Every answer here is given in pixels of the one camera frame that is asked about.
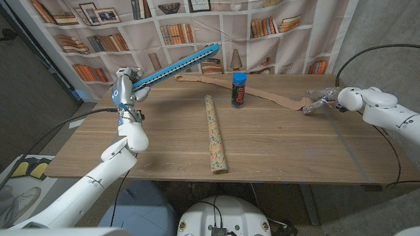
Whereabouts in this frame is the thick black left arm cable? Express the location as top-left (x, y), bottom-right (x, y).
top-left (0, 108), bottom-right (119, 191)

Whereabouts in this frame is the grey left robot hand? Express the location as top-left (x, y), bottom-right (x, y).
top-left (111, 66), bottom-right (152, 108)

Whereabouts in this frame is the printed bookshelf backdrop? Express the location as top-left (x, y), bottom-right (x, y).
top-left (6, 0), bottom-right (359, 103)

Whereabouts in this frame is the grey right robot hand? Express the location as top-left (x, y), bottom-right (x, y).
top-left (302, 87), bottom-right (341, 116)

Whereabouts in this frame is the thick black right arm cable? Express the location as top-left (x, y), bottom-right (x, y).
top-left (334, 43), bottom-right (420, 88)

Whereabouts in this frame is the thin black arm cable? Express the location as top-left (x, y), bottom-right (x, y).
top-left (356, 111), bottom-right (420, 189)
top-left (109, 152), bottom-right (138, 227)

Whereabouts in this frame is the dark can with blue lid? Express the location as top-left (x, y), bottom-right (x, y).
top-left (230, 72), bottom-right (248, 109)

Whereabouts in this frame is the yellow and black floor mat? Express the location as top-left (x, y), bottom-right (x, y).
top-left (7, 157), bottom-right (52, 181)

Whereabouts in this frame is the floral wrapping paper roll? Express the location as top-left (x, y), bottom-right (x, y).
top-left (204, 94), bottom-right (229, 175)

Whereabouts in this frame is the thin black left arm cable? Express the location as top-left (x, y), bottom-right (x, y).
top-left (109, 152), bottom-right (138, 227)

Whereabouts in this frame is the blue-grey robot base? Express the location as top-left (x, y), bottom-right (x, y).
top-left (97, 180), bottom-right (179, 236)

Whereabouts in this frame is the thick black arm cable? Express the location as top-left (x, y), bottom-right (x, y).
top-left (0, 108), bottom-right (119, 191)
top-left (334, 43), bottom-right (420, 88)

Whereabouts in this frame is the grey metal table leg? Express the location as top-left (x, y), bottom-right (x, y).
top-left (299, 183), bottom-right (321, 227)

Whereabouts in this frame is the black floor adapter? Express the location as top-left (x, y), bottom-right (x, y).
top-left (271, 219), bottom-right (299, 236)

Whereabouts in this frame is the blue toy keyboard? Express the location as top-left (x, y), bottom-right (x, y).
top-left (132, 43), bottom-right (221, 93)

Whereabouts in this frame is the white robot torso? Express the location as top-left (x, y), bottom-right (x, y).
top-left (176, 195), bottom-right (272, 236)

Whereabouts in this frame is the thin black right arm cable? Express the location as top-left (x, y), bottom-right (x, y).
top-left (356, 111), bottom-right (420, 189)

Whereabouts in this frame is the white shoe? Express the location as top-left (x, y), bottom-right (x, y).
top-left (0, 185), bottom-right (43, 227)

